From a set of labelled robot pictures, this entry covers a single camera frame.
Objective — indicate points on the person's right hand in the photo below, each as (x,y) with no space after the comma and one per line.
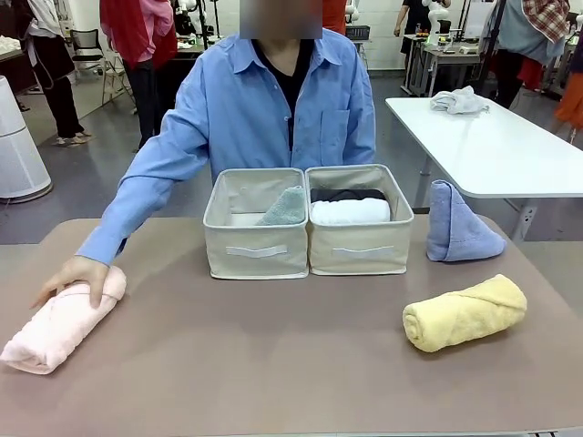
(82,273)

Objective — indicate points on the pink towel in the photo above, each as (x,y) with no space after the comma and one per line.
(59,323)

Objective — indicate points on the grey-green cone towel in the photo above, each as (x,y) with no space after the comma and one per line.
(284,207)

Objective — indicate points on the dark grey towel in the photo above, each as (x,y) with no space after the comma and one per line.
(346,195)

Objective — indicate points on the white towel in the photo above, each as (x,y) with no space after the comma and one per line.
(350,211)

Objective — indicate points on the blue cone towel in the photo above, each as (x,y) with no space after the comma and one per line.
(448,227)

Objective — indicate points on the yellow towel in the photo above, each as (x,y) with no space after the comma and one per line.
(464,314)

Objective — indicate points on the person's right forearm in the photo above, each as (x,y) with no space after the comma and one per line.
(127,214)

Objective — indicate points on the white air purifier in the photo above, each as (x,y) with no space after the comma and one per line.
(18,150)

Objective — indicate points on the beige fabric bin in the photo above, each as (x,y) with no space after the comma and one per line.
(360,255)
(255,255)

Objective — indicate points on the bystander in black skirt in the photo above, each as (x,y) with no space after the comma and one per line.
(54,68)

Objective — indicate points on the person in blue shirt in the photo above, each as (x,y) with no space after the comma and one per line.
(237,114)

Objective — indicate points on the black office chair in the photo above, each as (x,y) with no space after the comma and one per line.
(86,47)

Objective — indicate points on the bystander in red top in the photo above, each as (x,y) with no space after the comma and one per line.
(136,41)

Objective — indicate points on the crumpled white cloth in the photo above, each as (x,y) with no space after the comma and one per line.
(457,101)

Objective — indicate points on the bystander in black shirt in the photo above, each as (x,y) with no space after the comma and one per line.
(410,18)

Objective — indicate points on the grey background workbench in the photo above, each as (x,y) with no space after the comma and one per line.
(448,57)

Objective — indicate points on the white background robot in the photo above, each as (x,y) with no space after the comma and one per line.
(436,18)

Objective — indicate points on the white side table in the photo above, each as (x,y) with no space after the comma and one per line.
(501,150)

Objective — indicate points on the bystander with plaid cloth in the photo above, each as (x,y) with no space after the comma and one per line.
(524,41)

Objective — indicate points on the bystander in orange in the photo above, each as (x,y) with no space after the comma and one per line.
(571,104)

